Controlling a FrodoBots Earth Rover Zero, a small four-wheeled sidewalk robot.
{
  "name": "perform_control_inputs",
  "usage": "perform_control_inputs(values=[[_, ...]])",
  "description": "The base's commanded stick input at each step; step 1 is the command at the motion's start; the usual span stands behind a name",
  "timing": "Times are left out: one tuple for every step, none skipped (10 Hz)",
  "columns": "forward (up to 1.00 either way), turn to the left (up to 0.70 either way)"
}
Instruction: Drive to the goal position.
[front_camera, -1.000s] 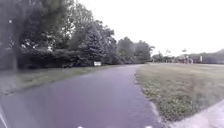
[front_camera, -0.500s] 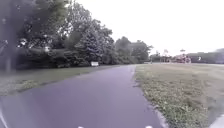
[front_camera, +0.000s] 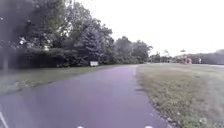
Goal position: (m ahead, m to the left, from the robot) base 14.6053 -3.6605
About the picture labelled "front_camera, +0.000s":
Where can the white sign board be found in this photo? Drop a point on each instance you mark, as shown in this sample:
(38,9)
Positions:
(94,63)

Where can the grey asphalt path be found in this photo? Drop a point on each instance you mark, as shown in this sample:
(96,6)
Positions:
(100,96)

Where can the row of trees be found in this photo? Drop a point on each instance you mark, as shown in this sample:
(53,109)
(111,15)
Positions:
(63,36)

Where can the building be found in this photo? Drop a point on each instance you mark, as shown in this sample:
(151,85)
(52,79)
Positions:
(183,60)

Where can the grass verge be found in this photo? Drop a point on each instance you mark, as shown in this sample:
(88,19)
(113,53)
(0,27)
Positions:
(40,76)

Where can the grass field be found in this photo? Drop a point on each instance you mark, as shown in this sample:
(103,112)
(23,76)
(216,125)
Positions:
(186,90)

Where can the distant hedge line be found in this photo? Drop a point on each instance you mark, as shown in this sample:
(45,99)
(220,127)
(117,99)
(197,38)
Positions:
(208,58)

